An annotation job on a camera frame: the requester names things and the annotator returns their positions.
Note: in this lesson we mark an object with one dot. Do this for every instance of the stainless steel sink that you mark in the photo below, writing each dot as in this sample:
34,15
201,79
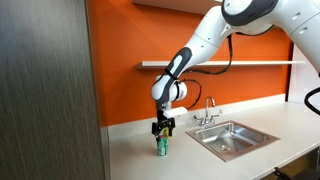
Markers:
233,141

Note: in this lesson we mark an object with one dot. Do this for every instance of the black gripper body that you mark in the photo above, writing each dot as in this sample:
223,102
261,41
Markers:
161,116

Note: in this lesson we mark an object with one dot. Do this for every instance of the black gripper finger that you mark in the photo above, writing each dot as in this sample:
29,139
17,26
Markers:
155,129
171,126

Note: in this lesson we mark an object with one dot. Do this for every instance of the white cabinet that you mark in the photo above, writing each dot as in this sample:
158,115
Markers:
301,86

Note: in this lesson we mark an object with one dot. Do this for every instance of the dark grey wood panel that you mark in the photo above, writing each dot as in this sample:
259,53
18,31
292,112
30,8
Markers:
50,90

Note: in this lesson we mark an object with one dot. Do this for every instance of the chrome faucet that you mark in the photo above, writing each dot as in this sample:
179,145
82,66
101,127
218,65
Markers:
207,115

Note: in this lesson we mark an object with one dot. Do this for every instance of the white high wall shelf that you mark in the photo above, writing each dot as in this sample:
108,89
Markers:
173,6

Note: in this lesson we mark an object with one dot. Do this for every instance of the green soda can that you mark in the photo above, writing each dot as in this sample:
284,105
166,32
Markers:
162,146

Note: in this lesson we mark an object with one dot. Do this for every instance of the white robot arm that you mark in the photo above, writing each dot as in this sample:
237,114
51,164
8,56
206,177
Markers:
206,40

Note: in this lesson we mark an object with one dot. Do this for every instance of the long white wall shelf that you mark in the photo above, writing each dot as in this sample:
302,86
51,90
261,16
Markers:
233,63

